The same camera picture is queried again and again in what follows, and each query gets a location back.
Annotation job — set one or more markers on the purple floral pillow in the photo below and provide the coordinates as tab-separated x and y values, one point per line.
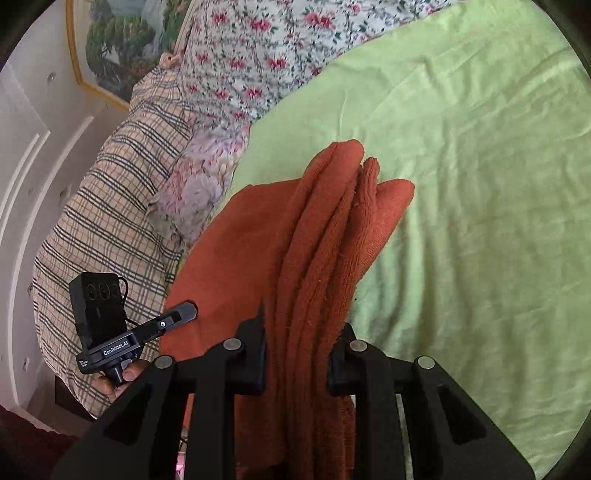
198	184

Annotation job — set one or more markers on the orange knit sweater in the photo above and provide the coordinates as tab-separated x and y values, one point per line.
314	258

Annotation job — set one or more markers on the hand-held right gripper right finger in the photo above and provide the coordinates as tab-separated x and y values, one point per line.
341	369

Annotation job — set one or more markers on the dark red rug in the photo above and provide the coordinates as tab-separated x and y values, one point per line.
27	443

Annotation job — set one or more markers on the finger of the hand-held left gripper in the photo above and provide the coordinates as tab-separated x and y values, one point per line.
178	316

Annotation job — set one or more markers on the person's left hand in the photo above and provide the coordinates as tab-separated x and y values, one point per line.
134	371

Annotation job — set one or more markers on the framed landscape painting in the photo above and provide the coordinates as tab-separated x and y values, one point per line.
120	46

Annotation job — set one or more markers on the beige plaid pillow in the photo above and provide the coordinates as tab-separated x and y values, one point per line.
106	207

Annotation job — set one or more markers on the white floral blanket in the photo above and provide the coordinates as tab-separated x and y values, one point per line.
240	55

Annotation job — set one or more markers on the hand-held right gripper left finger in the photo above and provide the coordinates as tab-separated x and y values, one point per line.
251	364

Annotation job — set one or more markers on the light green bed sheet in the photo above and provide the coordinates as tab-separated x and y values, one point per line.
485	184

